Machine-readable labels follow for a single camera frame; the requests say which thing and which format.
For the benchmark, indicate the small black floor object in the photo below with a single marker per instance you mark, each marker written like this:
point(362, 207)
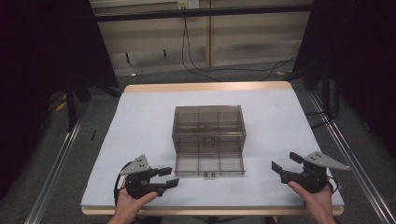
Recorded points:
point(93, 135)

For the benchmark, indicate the person's left hand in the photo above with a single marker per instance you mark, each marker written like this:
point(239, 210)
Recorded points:
point(130, 203)

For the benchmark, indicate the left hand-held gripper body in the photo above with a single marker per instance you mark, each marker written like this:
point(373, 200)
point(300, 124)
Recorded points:
point(137, 186)

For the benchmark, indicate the clear brown drawer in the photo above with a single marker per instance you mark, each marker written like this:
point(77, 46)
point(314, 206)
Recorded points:
point(210, 163)

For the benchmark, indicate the yellow floor tape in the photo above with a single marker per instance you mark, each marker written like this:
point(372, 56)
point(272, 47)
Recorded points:
point(61, 106)

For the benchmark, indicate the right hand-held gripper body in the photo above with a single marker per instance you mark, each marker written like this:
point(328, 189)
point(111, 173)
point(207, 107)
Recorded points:
point(311, 179)

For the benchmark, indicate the wooden table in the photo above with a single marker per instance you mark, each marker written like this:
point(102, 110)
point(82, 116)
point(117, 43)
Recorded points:
point(205, 86)

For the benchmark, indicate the person's right hand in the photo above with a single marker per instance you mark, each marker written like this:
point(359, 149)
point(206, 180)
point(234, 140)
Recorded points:
point(319, 202)

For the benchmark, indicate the metal floor rail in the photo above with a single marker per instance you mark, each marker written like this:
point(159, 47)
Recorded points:
point(53, 174)
point(348, 143)

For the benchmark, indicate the black curtain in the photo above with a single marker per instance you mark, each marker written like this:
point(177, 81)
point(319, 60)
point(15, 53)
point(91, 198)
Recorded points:
point(358, 62)
point(46, 62)

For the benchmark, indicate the black metal stand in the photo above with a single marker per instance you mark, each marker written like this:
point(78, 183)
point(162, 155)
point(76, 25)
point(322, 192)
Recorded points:
point(71, 107)
point(326, 93)

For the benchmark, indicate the white wall socket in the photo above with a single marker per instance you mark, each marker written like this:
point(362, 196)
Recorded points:
point(188, 4)

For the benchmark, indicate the white table cover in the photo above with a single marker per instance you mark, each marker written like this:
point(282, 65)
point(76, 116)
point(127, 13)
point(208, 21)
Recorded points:
point(140, 124)

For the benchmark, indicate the black horizontal bar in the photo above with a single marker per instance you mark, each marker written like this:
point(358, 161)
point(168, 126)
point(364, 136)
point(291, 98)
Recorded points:
point(202, 13)

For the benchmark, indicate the clear brown drawer cabinet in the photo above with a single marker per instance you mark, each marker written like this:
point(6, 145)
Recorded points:
point(208, 124)

